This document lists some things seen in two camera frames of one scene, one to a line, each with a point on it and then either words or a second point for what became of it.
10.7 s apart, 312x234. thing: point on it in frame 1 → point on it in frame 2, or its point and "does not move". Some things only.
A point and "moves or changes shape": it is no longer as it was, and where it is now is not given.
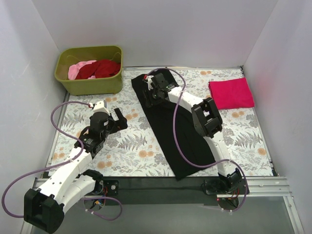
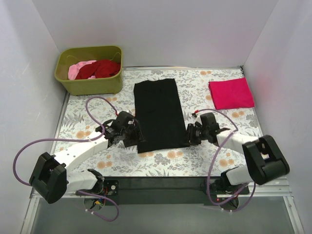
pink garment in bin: x=74 y=69 does not move
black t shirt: x=193 y=139 moves or changes shape
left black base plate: x=112 y=186 does not move
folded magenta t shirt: x=231 y=93 does not move
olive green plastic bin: x=90 y=70 does not move
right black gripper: x=149 y=96 → x=192 y=134
